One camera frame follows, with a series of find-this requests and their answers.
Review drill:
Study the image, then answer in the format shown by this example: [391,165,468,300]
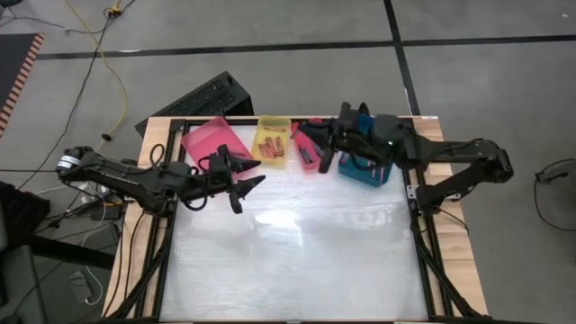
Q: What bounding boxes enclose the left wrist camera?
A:
[209,153,231,184]

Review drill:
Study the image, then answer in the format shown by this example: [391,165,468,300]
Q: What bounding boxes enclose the black floor cable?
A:
[0,0,136,190]

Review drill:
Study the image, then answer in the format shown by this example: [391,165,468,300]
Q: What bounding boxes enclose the white power adapter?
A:
[76,182,107,217]

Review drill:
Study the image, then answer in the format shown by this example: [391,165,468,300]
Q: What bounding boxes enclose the large pink plastic bin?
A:
[181,115,256,181]

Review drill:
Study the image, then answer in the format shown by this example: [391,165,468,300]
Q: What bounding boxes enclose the black aluminium table frame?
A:
[101,117,487,324]

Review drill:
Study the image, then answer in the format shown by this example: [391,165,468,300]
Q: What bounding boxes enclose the blue plastic bin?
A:
[337,113,395,188]

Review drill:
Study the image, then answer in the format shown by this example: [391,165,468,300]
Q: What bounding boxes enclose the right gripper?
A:
[297,101,400,175]

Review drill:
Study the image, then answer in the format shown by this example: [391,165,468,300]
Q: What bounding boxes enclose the yellow plastic bin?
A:
[251,114,293,168]

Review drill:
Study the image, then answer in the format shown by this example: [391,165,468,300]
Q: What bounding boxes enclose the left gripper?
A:
[197,143,267,215]

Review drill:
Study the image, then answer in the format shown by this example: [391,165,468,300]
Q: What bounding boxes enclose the striped floor mat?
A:
[0,31,47,139]

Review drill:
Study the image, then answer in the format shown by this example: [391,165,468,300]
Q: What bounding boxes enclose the small red plastic bin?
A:
[290,117,337,172]

